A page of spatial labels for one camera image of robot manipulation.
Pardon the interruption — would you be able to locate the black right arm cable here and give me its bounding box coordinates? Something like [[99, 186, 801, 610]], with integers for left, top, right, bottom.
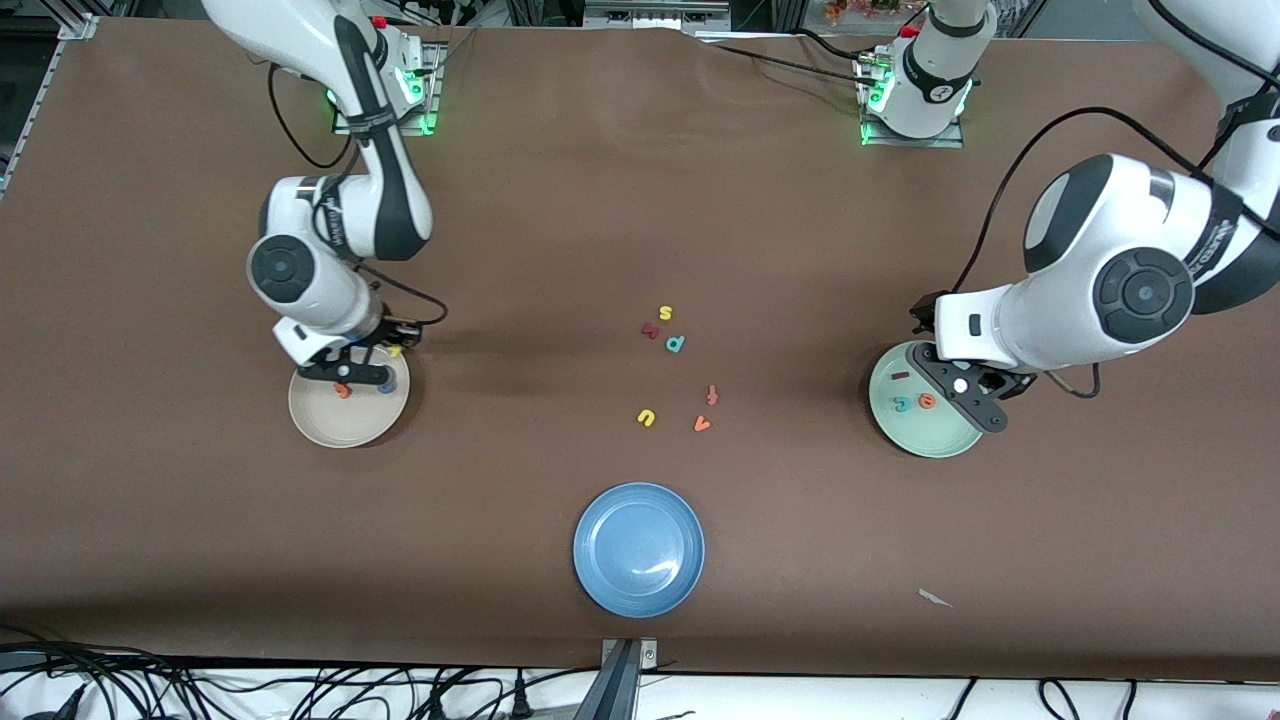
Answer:
[[267, 60, 448, 327]]

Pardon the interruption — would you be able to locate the grey metal camera bracket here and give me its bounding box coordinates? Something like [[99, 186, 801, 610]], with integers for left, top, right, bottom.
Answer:
[[597, 637, 661, 720]]

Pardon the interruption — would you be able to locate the blue plate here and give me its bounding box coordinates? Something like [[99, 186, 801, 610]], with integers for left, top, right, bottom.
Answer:
[[573, 482, 706, 619]]

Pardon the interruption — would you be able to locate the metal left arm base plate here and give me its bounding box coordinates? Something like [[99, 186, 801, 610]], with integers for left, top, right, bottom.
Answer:
[[858, 55, 966, 150]]

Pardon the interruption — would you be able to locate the pale green plate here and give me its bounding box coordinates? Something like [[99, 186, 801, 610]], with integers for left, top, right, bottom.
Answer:
[[868, 340, 991, 459]]

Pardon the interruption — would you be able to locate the aluminium frame rail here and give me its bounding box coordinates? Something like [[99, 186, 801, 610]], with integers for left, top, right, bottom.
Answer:
[[583, 0, 733, 33]]

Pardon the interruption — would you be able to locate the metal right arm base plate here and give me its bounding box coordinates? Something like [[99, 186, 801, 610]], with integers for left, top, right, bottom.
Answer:
[[332, 40, 442, 137]]

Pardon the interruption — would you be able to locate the black base cable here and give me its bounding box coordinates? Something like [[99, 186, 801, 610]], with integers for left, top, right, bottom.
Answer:
[[695, 28, 883, 87]]

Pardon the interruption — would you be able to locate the beige brown plate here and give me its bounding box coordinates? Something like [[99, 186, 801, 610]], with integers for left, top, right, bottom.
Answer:
[[288, 345, 411, 449]]

